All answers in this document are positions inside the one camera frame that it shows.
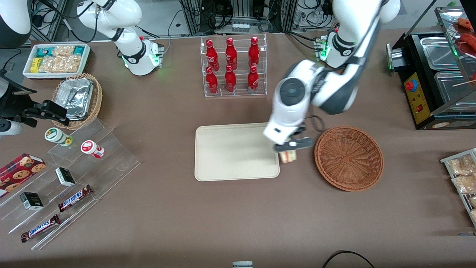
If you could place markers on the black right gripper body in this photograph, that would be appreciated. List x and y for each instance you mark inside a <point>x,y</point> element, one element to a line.
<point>23,107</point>

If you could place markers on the triangular sandwich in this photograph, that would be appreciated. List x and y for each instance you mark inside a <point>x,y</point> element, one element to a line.
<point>289,156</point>

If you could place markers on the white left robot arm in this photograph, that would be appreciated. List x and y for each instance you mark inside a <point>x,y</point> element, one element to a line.
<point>297,108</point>

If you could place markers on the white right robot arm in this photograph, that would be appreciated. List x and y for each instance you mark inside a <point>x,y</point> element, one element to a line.
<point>128,16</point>

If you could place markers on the light wicker basket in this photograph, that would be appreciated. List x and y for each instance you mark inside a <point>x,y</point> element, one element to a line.
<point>96,100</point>

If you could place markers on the round brown wicker basket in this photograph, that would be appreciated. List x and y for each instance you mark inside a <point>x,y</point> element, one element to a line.
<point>349,160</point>

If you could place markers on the beige plastic tray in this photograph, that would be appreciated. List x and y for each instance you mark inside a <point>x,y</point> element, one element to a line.
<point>234,154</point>

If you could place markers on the tray of wrapped pastries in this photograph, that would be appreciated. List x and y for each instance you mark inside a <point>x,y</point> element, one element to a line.
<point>446,160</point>

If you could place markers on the green lid yogurt cup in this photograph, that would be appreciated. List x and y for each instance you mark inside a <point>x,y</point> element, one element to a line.
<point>55,135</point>

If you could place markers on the stacked aluminium foil containers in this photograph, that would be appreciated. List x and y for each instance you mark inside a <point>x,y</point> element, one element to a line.
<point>76,97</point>

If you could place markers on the clear cracker bag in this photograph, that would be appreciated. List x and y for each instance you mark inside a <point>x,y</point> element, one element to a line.
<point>59,64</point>
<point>63,50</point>

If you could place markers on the yellow snack packet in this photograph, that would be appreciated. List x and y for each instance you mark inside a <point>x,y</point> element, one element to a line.
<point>35,65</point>

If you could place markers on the red lid yogurt cup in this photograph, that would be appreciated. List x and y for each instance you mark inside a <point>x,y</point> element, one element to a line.
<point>89,147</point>

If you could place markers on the white rectangular snack box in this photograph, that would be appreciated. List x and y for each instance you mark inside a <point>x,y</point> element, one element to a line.
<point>86,61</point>

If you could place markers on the red plaid cookie box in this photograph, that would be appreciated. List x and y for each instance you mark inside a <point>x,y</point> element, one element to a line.
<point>20,172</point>

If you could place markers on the teal snack packet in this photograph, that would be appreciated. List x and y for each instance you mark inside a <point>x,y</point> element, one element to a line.
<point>79,50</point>
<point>44,51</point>

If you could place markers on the small black carton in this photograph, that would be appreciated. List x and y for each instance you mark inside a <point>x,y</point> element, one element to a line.
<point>31,201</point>
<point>65,176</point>

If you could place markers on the red cola bottle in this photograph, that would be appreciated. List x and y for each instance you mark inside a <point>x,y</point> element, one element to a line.
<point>212,56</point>
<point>230,81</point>
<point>211,82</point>
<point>253,80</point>
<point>231,55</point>
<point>254,53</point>

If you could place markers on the clear acrylic bottle rack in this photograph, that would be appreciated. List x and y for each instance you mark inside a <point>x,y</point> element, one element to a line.
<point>240,93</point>

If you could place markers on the clear acrylic stepped shelf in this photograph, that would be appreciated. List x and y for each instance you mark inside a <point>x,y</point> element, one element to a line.
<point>108,167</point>

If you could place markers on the Snickers chocolate bar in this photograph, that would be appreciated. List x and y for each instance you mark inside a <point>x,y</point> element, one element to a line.
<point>75,198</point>
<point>40,227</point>

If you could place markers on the black food warmer machine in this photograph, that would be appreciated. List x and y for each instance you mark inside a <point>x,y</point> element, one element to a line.
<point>416,100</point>

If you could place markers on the white power strip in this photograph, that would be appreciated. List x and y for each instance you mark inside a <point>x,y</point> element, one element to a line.
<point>240,27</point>

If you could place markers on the small grey device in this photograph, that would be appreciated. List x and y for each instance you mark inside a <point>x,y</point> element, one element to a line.
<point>242,264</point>

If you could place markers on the stainless steel pan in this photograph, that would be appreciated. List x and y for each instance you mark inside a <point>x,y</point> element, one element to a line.
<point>438,52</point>
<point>452,87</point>

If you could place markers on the clear bag of pastries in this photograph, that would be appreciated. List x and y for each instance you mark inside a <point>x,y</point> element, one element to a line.
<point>465,184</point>
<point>473,201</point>
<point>461,165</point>

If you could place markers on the red sausage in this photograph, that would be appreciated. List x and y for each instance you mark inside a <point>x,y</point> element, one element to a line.
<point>466,24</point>
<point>469,41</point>

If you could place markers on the aluminium profile frame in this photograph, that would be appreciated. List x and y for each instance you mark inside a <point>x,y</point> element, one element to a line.
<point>193,16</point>

